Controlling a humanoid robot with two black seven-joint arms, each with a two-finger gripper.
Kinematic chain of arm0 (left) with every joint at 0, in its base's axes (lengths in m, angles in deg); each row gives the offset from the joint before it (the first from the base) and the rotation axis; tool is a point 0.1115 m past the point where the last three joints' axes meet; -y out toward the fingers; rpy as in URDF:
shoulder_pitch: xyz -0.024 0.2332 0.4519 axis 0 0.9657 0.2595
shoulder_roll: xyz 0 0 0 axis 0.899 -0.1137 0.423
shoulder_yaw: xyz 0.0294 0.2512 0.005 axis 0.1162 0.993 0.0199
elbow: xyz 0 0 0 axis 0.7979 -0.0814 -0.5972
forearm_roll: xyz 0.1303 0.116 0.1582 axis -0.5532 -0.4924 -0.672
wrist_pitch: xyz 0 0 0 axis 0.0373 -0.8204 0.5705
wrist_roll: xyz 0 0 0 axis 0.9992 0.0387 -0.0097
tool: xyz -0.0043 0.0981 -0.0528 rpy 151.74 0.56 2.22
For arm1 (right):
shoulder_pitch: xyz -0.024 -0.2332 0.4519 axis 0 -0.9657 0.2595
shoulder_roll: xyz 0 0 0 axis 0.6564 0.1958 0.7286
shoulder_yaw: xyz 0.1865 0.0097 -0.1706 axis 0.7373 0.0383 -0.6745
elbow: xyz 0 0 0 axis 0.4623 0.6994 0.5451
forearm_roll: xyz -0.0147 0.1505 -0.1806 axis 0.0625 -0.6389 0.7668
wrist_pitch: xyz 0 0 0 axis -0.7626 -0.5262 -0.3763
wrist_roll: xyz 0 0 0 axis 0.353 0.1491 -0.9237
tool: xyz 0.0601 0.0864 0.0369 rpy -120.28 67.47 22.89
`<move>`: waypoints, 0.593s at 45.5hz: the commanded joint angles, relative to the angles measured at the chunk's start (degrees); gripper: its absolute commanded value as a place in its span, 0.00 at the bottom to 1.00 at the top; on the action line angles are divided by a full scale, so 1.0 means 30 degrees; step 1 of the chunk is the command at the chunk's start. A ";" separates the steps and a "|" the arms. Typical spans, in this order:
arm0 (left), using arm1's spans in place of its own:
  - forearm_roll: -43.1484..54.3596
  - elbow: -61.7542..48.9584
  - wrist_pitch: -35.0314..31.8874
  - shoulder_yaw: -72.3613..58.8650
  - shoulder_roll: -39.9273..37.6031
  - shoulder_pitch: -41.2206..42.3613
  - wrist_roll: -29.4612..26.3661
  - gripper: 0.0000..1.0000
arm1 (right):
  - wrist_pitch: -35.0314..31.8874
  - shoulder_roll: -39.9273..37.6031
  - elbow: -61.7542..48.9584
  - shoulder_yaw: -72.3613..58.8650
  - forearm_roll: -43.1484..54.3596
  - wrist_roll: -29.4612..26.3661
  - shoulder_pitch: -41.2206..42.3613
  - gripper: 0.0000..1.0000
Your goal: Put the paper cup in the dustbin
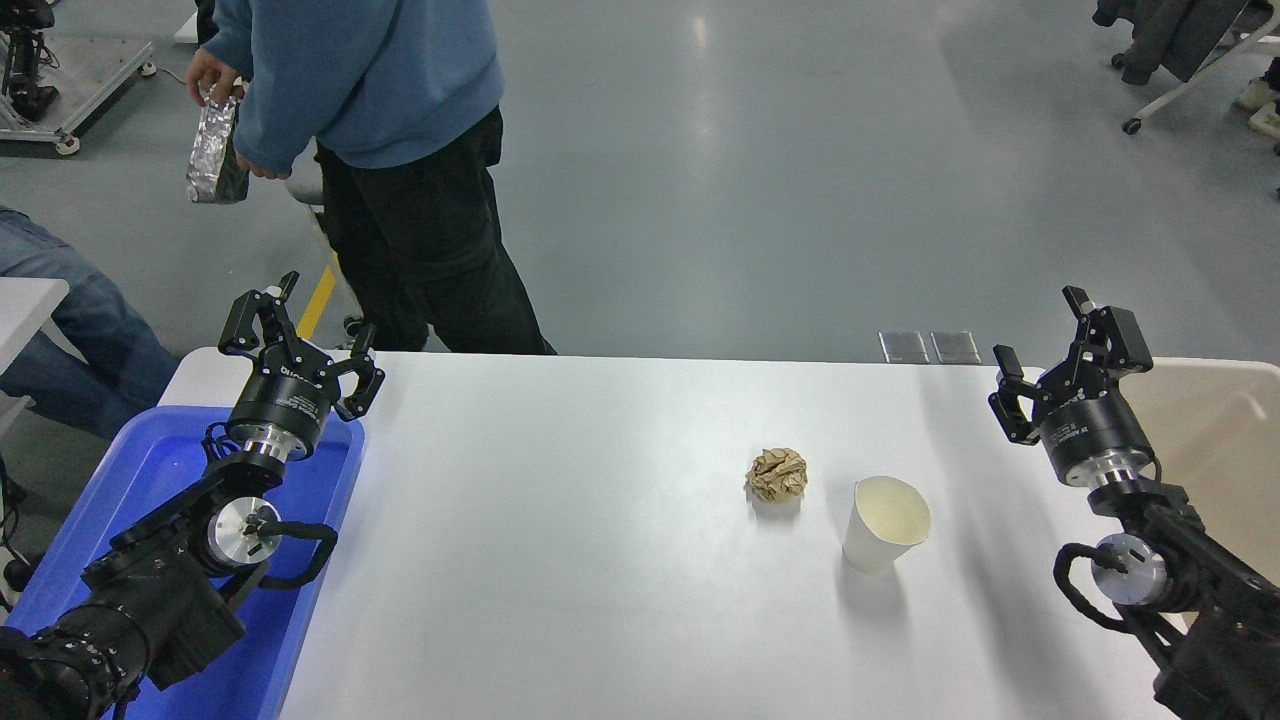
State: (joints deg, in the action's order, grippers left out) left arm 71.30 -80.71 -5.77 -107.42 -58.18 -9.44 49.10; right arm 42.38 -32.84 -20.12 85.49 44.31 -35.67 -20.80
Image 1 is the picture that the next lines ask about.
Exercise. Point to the person's left hand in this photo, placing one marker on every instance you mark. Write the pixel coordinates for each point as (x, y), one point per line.
(266, 172)

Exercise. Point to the dark garment on rack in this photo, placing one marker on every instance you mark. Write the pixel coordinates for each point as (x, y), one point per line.
(1170, 35)

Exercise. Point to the large pale plastic bin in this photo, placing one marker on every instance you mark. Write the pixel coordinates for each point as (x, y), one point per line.
(1220, 440)

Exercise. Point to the metal floor plate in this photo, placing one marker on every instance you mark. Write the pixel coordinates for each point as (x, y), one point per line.
(904, 347)
(955, 347)

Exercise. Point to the crumpled tan paper ball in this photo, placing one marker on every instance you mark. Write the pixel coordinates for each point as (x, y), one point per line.
(777, 475)

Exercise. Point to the blue plastic tray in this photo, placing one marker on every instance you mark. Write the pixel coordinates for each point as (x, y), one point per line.
(150, 470)

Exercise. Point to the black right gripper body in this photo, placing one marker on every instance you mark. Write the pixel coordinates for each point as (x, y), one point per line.
(1095, 430)

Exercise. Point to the black equipment on cart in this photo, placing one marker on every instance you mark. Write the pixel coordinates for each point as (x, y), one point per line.
(25, 70)

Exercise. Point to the small white side table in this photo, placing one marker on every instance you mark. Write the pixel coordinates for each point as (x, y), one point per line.
(25, 305)

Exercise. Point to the white wheeled rack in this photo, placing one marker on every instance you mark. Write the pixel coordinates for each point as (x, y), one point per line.
(1190, 85)

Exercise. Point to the person's right hand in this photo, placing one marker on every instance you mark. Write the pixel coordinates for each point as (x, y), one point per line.
(212, 75)

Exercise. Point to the white shoe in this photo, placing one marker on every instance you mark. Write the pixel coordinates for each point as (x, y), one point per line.
(1266, 120)
(1253, 95)

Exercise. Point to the aluminium frame cart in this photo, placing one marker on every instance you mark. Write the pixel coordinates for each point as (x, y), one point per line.
(95, 75)

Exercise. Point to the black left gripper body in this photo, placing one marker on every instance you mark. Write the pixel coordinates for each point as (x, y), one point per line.
(285, 400)

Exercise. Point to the seated person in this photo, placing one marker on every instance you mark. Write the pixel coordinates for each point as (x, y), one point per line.
(90, 320)

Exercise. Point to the white paper cup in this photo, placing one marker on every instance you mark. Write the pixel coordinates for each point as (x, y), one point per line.
(880, 530)

